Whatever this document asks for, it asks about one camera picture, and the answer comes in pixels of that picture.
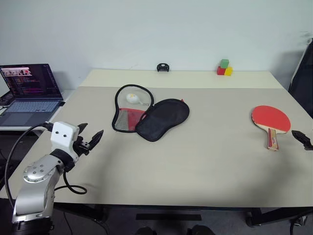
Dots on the red table tennis paddle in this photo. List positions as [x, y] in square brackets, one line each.
[269, 117]

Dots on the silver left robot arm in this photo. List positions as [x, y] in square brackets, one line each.
[36, 191]

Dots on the black and red paddle case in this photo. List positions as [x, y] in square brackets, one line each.
[161, 117]

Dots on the black device beside laptop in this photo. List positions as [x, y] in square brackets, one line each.
[5, 100]

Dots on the black office chair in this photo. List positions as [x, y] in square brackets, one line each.
[305, 80]

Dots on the white side table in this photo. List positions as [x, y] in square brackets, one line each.
[67, 94]

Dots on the black caster wheel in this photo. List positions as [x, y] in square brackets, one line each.
[299, 222]

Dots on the open grey laptop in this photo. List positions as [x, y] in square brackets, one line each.
[31, 107]

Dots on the white chick zipper charm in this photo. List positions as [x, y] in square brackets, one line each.
[132, 98]

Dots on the red cube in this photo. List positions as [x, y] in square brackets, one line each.
[220, 71]

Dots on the small black clamp object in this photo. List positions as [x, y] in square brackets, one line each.
[162, 67]

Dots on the black table frame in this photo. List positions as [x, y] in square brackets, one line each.
[255, 215]

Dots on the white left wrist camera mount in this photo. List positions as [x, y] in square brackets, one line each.
[62, 133]

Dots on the green cube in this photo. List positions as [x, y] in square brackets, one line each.
[224, 63]

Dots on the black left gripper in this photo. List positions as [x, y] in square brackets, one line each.
[82, 146]

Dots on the black flat strip under table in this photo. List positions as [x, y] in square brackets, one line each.
[168, 217]

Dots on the yellow cube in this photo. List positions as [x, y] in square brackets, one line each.
[229, 72]

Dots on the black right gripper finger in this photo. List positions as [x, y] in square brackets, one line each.
[302, 139]

